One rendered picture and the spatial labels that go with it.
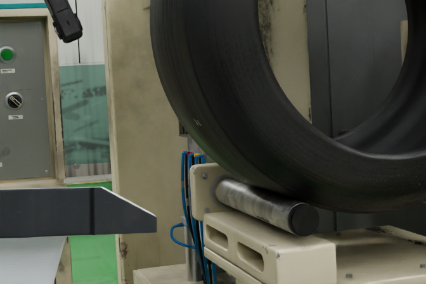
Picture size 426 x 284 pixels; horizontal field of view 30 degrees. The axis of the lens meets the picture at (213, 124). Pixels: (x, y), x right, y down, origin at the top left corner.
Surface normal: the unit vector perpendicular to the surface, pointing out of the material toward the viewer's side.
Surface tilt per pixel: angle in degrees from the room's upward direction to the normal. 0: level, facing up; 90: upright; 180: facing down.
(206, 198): 90
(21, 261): 88
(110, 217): 83
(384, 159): 100
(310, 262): 90
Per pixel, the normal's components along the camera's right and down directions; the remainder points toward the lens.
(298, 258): 0.29, 0.04
